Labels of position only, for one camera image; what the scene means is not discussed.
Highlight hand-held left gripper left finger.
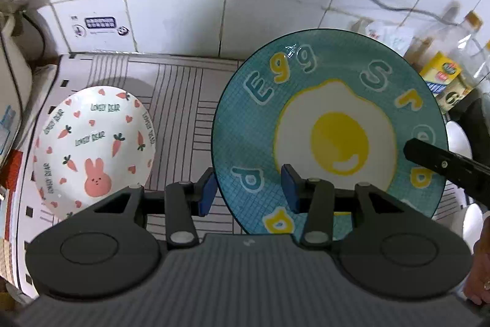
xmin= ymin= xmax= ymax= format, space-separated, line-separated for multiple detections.
xmin=92 ymin=168 xmax=216 ymax=250

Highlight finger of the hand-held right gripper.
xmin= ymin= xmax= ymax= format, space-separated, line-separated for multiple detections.
xmin=405 ymin=137 xmax=490 ymax=207

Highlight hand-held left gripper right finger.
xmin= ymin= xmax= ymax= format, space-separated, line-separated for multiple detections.
xmin=281 ymin=164 xmax=403 ymax=248

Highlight blue fried egg plate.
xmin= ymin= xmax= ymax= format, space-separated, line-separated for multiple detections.
xmin=211 ymin=29 xmax=448 ymax=236

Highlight white rabbit carrot plate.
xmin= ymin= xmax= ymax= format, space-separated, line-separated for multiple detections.
xmin=32 ymin=86 xmax=157 ymax=222

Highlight person's right hand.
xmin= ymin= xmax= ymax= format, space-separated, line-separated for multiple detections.
xmin=462 ymin=218 xmax=490 ymax=306

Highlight black pot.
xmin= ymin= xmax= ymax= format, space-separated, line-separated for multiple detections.
xmin=448 ymin=87 xmax=490 ymax=174

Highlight yellow label oil bottle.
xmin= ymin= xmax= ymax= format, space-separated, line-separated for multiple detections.
xmin=419 ymin=38 xmax=465 ymax=95

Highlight striped table mat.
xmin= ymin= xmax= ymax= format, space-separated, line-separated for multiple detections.
xmin=0 ymin=52 xmax=477 ymax=297

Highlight clear bottle yellow cap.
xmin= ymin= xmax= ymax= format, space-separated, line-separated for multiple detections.
xmin=440 ymin=11 xmax=490 ymax=114

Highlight white plastic bag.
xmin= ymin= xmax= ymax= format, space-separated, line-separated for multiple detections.
xmin=351 ymin=18 xmax=416 ymax=57

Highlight red striped cloth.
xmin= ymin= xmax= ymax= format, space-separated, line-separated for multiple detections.
xmin=0 ymin=149 xmax=24 ymax=199

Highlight white kitchen appliance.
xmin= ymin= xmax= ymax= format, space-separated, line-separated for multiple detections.
xmin=0 ymin=11 xmax=34 ymax=169

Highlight wall sticker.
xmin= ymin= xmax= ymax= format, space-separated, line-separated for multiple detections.
xmin=70 ymin=14 xmax=131 ymax=39

